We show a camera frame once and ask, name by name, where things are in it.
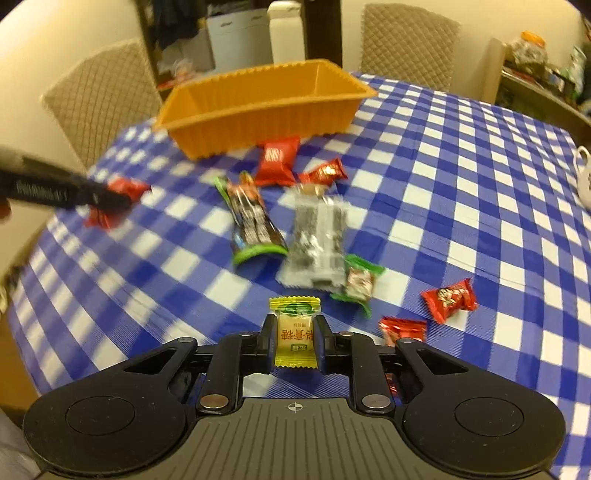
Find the yellow candy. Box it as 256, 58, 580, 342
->
269, 296, 321, 369

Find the dark red candy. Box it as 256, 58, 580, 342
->
379, 317, 428, 347

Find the green brown candy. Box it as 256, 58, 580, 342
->
331, 254, 385, 318

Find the red candy packet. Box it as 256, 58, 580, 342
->
85, 177, 151, 230

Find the clear sesame snack packet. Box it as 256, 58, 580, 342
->
276, 184, 349, 292

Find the red candy with cartoon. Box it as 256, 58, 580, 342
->
421, 278, 478, 325

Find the dark green-edged snack bar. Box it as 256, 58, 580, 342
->
214, 171, 287, 266

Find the large red snack packet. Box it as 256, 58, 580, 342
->
254, 136, 301, 187

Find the beige quilted chair left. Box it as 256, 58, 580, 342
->
41, 39, 162, 169

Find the beige quilted chair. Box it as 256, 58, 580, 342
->
360, 3, 461, 92
41, 39, 162, 169

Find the blue white checkered tablecloth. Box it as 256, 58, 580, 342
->
9, 75, 590, 479

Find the red foil twisted candy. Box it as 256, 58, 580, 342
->
298, 158, 349, 186

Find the orange plastic tray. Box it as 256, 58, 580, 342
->
153, 59, 377, 160

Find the white ceramic mug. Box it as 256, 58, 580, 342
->
573, 146, 591, 211

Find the beige quilted chair back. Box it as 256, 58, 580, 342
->
360, 3, 461, 92

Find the wooden side shelf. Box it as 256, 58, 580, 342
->
481, 38, 590, 146

